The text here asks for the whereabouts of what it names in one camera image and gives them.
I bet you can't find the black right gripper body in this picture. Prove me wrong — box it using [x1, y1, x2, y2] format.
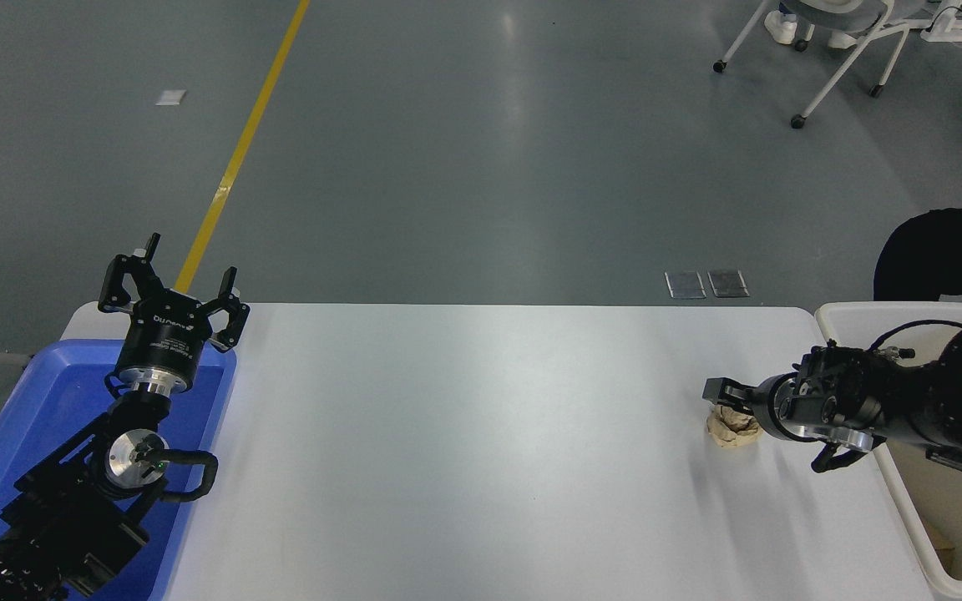
[750, 374, 799, 439]

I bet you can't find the silver floor plate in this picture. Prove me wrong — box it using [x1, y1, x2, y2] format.
[666, 271, 707, 300]
[708, 270, 751, 299]

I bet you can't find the blue plastic tray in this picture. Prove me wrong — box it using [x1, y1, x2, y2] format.
[0, 338, 238, 601]

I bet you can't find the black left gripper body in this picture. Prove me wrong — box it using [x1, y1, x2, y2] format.
[116, 294, 215, 386]

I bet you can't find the white wheeled chair frame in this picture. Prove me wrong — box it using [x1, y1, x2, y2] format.
[713, 0, 934, 129]

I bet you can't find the tan paper ball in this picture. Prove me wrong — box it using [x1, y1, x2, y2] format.
[705, 404, 762, 451]

